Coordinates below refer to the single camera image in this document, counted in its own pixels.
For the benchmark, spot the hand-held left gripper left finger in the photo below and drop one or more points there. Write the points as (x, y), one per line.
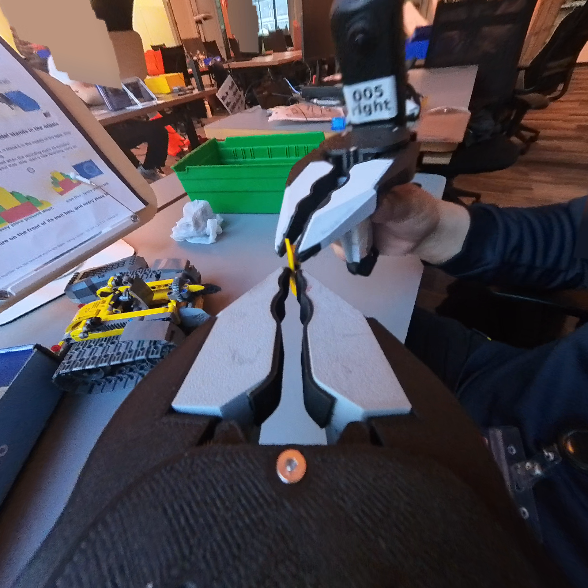
(230, 367)

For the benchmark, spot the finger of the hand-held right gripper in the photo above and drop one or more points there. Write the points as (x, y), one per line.
(299, 207)
(354, 197)

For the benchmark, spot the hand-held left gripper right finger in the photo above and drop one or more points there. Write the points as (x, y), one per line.
(363, 367)

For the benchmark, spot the yellow toy beam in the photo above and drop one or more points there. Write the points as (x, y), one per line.
(291, 266)

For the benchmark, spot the person's right forearm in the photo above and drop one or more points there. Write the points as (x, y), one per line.
(524, 243)

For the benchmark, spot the grey desk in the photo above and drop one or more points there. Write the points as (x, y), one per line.
(248, 257)

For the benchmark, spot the person's right hand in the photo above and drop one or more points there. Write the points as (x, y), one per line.
(418, 225)

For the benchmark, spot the green plastic bin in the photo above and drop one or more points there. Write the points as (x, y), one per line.
(248, 175)

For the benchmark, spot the wooden table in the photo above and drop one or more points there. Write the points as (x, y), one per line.
(450, 92)

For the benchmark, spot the crumpled white tissue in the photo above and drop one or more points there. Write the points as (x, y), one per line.
(196, 223)

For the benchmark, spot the yellow grey toy bulldozer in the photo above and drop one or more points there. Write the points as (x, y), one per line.
(129, 326)

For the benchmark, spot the black office chair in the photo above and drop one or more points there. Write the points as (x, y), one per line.
(482, 55)

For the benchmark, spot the person's dark blue jacket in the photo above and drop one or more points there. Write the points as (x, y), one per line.
(533, 386)

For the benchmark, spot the yellow storage bin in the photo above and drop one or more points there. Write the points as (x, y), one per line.
(165, 83)

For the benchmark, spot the red storage bin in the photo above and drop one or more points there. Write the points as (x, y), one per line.
(154, 62)

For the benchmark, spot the navy box base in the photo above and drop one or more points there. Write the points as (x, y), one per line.
(23, 413)

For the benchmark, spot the instruction sheet board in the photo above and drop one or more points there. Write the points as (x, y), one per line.
(46, 184)

